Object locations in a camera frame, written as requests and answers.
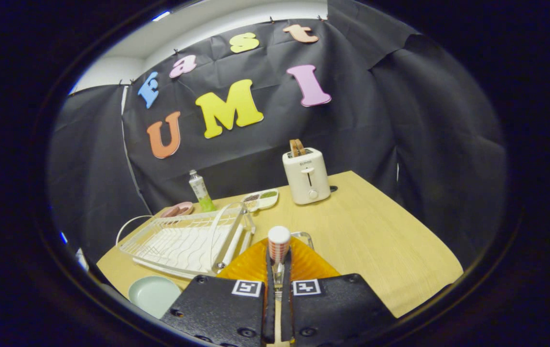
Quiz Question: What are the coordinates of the green drink bottle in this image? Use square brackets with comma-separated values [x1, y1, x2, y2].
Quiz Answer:
[189, 170, 217, 213]

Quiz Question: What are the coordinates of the pink oval plate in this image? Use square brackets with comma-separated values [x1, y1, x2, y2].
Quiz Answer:
[160, 201, 194, 218]

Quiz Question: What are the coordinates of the spoon with pink checked handle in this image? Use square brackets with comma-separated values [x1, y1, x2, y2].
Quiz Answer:
[268, 226, 291, 302]

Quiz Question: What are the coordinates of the white toaster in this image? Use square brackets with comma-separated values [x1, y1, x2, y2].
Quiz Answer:
[282, 147, 331, 205]

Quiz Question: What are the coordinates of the white wire dish rack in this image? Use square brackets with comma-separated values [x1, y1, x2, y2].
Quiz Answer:
[116, 202, 256, 280]

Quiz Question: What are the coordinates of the white drip tray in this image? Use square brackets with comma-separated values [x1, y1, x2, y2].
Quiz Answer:
[133, 224, 251, 280]

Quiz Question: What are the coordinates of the light green plate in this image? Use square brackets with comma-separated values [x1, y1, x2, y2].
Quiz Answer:
[128, 276, 182, 320]

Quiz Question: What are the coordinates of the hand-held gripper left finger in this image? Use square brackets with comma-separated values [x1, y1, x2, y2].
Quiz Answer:
[160, 239, 278, 347]

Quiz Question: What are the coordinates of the metal wire basket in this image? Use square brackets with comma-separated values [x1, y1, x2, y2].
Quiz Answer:
[290, 231, 314, 250]

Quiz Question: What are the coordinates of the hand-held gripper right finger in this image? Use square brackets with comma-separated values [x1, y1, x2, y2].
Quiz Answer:
[282, 237, 397, 347]

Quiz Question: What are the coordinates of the white divided dish with beans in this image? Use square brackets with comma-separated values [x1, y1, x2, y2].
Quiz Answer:
[241, 189, 279, 213]

